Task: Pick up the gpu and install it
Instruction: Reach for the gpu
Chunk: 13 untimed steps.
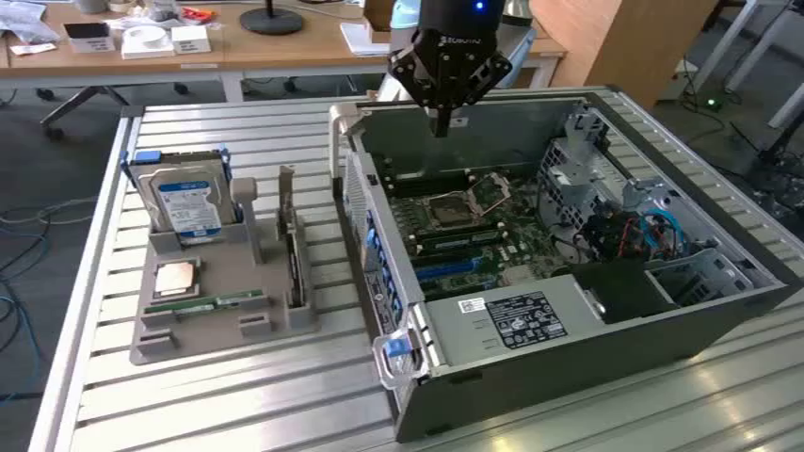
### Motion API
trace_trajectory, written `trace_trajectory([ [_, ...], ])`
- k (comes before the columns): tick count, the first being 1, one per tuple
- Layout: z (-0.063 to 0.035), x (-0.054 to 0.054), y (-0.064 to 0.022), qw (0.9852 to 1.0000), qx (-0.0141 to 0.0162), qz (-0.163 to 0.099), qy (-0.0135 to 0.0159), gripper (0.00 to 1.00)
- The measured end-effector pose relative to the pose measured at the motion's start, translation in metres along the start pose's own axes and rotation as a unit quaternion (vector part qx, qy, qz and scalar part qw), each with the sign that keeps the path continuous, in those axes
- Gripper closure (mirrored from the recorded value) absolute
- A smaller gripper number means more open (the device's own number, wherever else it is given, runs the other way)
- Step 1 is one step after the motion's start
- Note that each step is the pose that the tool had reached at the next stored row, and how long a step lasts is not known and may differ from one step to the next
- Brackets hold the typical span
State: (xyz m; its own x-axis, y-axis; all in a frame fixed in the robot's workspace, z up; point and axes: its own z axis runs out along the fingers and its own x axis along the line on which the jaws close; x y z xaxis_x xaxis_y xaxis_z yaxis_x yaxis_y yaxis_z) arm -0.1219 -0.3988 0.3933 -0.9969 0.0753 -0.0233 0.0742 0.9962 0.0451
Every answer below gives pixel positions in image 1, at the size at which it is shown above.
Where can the grey parts rack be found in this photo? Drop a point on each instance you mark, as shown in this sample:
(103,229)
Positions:
(232,278)

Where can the stack of white papers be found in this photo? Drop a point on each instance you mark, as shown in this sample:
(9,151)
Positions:
(364,40)

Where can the wooden cabinet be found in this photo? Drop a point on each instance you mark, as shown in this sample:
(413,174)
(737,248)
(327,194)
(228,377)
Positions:
(665,56)

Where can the metal disk bay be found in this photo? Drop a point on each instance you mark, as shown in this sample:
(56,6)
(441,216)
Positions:
(697,278)

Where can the metal socket cover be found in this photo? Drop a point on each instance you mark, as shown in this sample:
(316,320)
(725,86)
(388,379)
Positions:
(489,193)

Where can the blue expansion slot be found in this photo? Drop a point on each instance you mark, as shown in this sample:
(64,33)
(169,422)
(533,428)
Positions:
(445,269)

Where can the green RAM stick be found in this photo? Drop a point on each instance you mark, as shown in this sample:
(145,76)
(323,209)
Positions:
(201,302)

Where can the plain white box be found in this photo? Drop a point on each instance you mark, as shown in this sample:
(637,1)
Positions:
(189,40)

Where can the device with green light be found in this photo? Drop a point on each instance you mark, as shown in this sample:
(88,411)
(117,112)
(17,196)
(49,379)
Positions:
(712,102)

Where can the green motherboard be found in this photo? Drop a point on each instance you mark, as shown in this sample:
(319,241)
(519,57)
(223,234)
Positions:
(521,235)

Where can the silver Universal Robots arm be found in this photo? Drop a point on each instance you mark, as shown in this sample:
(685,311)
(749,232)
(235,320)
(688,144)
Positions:
(392,85)

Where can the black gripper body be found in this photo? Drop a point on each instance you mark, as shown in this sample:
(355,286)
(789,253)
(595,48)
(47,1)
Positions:
(455,42)

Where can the black plastic duct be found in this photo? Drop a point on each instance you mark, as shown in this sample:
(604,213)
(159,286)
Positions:
(621,292)

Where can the black lamp base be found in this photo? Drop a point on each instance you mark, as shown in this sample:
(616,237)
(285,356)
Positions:
(271,21)

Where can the white box with tape roll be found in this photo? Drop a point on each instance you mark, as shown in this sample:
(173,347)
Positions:
(147,42)

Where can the wooden desk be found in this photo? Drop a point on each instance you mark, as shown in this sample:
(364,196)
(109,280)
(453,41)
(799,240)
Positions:
(93,63)

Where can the grey power supply unit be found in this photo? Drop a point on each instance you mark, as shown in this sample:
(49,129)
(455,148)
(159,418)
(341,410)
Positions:
(452,329)

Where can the clear plastic bag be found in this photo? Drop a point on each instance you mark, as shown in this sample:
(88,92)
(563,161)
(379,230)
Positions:
(25,23)

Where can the copper-topped CPU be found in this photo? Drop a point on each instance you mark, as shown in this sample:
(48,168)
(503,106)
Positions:
(173,278)

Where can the black graphics card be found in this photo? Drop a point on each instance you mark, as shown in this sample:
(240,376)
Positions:
(293,263)

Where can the black chair base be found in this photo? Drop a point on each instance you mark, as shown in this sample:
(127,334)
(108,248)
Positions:
(69,104)

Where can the metal drive cage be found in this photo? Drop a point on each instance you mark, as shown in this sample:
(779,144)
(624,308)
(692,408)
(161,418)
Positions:
(591,198)

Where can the red and white card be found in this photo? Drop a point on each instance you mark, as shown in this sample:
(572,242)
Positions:
(31,49)

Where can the brown cardboard box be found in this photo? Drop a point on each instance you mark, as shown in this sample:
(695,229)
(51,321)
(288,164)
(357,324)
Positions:
(376,14)

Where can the white box with black top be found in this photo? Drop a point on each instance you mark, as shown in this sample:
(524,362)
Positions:
(89,37)

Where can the hard disk in blue caddy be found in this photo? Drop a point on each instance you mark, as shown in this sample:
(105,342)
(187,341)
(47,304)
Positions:
(185,202)

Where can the blue case latch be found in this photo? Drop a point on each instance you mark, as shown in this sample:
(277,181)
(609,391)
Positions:
(395,353)

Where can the open grey PC case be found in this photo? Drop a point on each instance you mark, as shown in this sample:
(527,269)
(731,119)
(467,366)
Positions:
(565,376)

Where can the CPU socket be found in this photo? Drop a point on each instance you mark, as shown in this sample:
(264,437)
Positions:
(449,212)

